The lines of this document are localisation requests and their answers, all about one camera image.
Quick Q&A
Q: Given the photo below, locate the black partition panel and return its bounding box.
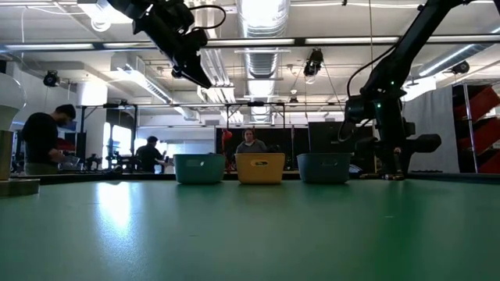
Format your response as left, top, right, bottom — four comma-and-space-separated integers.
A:
216, 126, 310, 171

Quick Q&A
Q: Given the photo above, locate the orange plastic bin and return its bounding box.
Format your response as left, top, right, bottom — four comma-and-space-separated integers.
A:
234, 152, 287, 185

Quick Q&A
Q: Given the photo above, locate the brass lamp with white bulb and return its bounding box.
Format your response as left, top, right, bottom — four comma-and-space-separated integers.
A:
0, 72, 41, 197

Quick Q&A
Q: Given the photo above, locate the black aluminium table frame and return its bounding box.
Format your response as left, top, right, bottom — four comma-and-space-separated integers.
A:
9, 170, 500, 184

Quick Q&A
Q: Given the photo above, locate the black overhead camera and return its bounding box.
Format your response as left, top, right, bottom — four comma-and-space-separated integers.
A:
302, 48, 325, 85

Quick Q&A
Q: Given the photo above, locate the teal plastic bin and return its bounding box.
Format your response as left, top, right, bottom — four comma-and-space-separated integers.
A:
173, 153, 227, 185

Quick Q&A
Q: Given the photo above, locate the green table mat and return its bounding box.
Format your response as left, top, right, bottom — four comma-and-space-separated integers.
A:
0, 178, 500, 281

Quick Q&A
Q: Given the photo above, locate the black monitor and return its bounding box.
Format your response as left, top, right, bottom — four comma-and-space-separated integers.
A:
308, 121, 352, 154

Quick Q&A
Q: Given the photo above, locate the person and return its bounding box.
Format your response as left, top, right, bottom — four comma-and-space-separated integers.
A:
134, 135, 170, 173
235, 127, 269, 155
21, 103, 77, 176

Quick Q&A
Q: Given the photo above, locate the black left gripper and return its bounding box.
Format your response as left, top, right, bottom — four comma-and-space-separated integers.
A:
132, 3, 214, 90

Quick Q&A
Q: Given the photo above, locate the grey plastic bin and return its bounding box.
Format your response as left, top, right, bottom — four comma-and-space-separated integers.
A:
296, 152, 352, 185

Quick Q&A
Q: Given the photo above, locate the silver ventilation duct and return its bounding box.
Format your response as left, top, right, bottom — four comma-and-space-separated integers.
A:
235, 0, 292, 125

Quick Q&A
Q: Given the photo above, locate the white curtain partition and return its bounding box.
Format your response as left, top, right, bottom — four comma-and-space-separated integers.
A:
401, 84, 461, 175

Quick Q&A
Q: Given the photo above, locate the white ceiling duct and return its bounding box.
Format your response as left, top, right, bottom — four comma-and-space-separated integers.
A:
76, 0, 200, 122

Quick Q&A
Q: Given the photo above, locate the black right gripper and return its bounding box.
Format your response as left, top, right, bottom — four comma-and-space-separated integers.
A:
343, 87, 442, 179

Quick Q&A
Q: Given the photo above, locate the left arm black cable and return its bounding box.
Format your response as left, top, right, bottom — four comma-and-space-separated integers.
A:
186, 3, 228, 32

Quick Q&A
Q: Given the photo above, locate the red bin shelving rack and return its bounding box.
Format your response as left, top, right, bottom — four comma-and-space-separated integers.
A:
452, 83, 500, 175

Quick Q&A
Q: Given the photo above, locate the black ceiling spot lamp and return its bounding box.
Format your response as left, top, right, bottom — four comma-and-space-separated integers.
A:
450, 60, 471, 76
41, 69, 62, 88

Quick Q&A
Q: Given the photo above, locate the overhead rig light bar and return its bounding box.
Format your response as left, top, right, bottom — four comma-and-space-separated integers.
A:
0, 34, 500, 54

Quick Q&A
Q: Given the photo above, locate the red hanging object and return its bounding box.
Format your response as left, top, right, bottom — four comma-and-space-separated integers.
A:
221, 128, 234, 173

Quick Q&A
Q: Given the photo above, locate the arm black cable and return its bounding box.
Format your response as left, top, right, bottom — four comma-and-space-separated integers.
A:
186, 3, 228, 32
337, 41, 396, 144

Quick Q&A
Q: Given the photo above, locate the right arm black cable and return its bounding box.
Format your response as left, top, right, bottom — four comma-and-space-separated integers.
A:
337, 41, 396, 144

